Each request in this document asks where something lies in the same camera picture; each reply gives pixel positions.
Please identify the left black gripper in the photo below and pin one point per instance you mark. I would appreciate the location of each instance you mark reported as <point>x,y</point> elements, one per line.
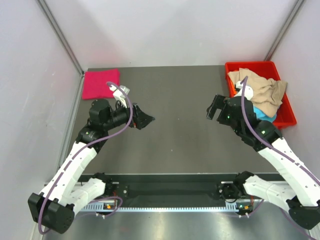
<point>140,119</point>

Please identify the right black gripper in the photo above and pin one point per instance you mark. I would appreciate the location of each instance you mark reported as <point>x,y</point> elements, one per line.
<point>219,102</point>

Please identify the beige t shirt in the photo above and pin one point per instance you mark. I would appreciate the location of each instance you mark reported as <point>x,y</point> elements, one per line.
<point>267,92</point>

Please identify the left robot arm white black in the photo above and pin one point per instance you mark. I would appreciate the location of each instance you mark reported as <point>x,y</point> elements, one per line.
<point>57,204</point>

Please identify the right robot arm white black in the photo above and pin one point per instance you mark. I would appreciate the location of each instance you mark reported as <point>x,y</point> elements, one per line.
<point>301,199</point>

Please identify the blue t shirt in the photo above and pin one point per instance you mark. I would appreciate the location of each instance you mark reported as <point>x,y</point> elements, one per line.
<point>262,116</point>

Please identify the folded pink t shirt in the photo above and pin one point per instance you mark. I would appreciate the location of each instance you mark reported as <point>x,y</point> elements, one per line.
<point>95,84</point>

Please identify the red plastic bin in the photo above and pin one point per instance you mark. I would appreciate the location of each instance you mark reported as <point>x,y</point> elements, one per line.
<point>267,69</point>

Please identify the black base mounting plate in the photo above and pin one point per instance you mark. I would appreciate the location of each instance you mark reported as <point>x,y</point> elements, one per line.
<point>159,192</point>

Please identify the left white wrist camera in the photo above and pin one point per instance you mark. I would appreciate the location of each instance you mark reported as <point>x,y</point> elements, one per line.
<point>118,95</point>

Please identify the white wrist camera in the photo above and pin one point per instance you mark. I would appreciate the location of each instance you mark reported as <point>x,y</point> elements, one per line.
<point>248,91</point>
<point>118,95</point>

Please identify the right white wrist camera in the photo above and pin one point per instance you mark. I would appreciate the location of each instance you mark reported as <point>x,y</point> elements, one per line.
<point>248,91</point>

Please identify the grey slotted cable duct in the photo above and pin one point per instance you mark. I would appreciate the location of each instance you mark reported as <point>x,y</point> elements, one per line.
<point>101,207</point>

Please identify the right aluminium frame post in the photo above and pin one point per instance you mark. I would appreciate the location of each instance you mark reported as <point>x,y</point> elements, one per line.
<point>293,13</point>

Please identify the aluminium frame post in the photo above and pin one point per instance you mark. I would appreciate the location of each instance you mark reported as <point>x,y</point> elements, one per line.
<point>44,7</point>
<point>293,13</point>

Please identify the left aluminium frame post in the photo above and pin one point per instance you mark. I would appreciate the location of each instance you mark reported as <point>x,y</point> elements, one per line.
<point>44,7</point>

